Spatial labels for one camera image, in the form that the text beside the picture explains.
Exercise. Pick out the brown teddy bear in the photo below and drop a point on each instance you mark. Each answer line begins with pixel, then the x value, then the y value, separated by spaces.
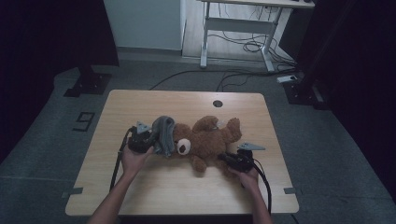
pixel 207 141

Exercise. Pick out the dark curtain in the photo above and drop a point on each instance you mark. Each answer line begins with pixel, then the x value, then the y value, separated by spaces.
pixel 358 62
pixel 46 46

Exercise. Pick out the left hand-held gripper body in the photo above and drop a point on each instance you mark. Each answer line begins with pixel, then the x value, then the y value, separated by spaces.
pixel 140 141

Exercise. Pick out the white desk frame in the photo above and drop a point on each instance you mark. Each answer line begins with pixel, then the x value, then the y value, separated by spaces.
pixel 239 25

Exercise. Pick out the person's right hand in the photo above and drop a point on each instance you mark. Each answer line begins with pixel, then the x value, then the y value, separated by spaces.
pixel 249 179

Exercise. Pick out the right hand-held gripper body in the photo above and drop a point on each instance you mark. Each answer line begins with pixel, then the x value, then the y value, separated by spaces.
pixel 244 160

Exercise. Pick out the white power strip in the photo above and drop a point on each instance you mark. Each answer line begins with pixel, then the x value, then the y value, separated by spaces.
pixel 287 78

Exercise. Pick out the person's left hand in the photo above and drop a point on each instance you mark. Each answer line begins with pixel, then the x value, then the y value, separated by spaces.
pixel 134 163

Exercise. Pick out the black stand base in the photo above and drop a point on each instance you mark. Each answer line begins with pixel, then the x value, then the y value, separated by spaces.
pixel 88 84
pixel 303 93

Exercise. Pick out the grey fluffy cloth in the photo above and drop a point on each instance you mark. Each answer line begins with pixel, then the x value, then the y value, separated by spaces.
pixel 165 137

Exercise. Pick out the grey tape strip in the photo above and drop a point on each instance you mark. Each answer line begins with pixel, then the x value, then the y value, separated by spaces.
pixel 292 190

